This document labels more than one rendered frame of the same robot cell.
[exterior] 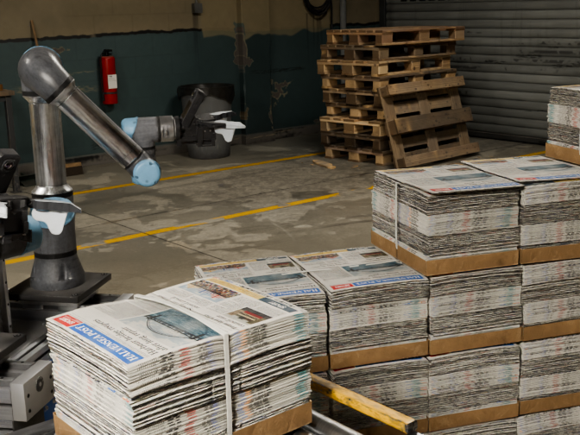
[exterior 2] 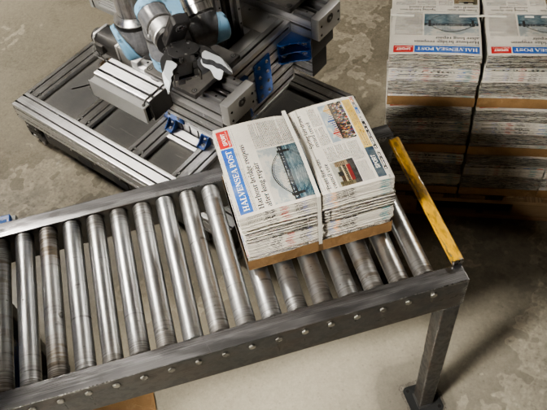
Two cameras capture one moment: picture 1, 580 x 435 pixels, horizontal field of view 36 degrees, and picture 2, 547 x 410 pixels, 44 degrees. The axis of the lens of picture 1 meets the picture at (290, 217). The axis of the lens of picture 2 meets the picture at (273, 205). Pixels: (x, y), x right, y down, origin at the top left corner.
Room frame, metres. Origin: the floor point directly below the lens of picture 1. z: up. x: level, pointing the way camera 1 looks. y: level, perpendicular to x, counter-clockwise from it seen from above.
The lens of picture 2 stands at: (0.54, -0.27, 2.23)
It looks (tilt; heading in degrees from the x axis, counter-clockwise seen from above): 52 degrees down; 30
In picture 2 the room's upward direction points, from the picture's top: 8 degrees counter-clockwise
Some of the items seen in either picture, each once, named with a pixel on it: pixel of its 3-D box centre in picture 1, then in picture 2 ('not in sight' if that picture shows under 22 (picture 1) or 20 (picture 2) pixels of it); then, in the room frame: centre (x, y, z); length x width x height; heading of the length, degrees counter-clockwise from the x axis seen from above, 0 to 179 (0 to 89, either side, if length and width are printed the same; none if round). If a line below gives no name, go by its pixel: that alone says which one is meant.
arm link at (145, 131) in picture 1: (141, 131); not in sight; (2.58, 0.43, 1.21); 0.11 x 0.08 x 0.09; 103
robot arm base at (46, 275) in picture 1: (56, 265); not in sight; (2.39, 0.65, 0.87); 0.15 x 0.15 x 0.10
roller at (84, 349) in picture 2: not in sight; (78, 293); (1.07, 0.65, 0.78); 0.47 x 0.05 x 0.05; 39
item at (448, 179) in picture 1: (445, 178); not in sight; (2.51, -0.45, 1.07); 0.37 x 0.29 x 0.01; 18
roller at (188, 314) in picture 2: not in sight; (177, 266); (1.24, 0.45, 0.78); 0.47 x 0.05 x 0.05; 39
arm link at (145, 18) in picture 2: not in sight; (155, 18); (1.64, 0.64, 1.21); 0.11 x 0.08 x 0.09; 51
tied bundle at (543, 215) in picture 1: (532, 208); not in sight; (2.61, -0.73, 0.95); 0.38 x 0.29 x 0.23; 15
